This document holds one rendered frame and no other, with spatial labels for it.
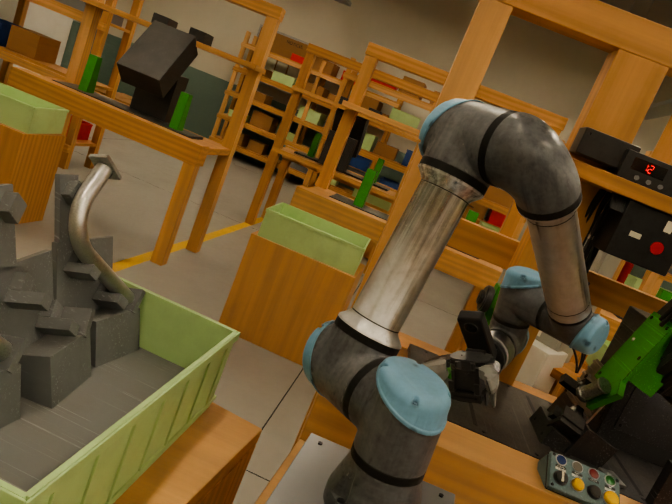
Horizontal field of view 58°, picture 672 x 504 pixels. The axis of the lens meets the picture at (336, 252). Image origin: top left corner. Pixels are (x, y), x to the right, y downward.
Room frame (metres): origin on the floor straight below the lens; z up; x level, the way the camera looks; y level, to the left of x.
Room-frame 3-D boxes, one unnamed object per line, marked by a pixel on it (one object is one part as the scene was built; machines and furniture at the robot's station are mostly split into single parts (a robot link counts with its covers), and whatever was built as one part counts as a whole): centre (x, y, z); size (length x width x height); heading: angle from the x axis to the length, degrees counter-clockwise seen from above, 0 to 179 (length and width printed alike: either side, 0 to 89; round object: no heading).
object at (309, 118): (11.09, 1.40, 1.11); 3.01 x 0.54 x 2.23; 84
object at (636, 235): (1.65, -0.74, 1.42); 0.17 x 0.12 x 0.15; 88
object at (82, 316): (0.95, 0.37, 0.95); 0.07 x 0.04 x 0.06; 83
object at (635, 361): (1.38, -0.76, 1.17); 0.13 x 0.12 x 0.20; 88
